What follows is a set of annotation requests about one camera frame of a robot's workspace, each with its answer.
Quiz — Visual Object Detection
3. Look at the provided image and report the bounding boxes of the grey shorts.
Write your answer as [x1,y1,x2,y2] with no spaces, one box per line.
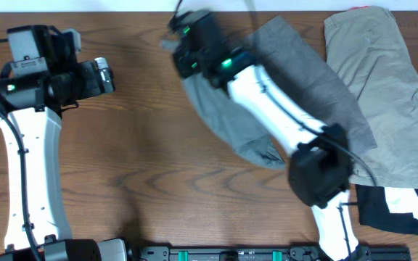
[182,16,377,169]

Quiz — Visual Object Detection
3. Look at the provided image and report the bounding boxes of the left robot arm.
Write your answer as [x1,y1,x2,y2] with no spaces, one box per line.
[0,25,128,261]

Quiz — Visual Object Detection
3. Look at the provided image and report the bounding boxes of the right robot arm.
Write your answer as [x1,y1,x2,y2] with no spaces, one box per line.
[169,9,364,260]

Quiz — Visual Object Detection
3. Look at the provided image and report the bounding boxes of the beige khaki shorts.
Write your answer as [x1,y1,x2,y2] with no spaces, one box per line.
[324,7,418,189]

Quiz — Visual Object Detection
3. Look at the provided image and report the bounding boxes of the black garment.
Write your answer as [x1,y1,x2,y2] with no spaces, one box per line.
[355,185,418,235]

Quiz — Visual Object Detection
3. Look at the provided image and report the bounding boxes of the white garment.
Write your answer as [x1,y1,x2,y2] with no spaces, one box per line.
[384,187,418,220]

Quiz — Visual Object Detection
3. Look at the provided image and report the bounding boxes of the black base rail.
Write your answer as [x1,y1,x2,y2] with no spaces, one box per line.
[131,246,412,261]

